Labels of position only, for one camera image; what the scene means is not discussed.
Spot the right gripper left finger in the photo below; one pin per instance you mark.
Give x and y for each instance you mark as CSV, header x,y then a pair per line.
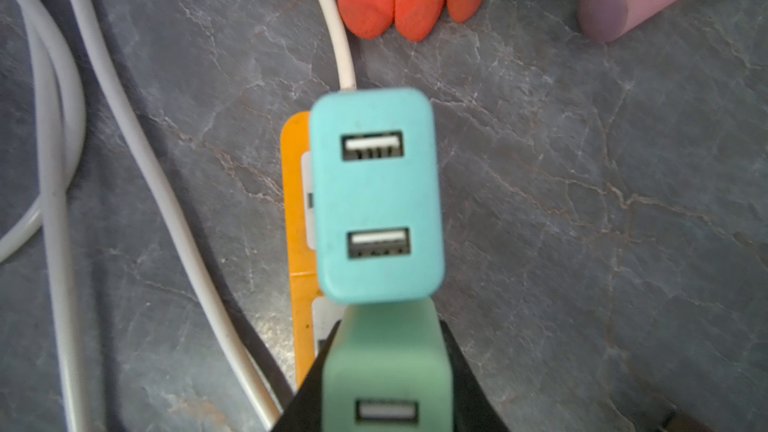
x,y
304,412

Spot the teal plug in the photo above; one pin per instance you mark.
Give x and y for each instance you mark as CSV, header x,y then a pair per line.
x,y
376,198

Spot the green plug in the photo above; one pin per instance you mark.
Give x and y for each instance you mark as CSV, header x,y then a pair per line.
x,y
388,370

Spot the orange power strip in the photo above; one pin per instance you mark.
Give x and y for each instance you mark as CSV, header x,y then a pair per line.
x,y
313,314

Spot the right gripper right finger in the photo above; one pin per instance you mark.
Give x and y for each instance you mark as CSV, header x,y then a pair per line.
x,y
472,410

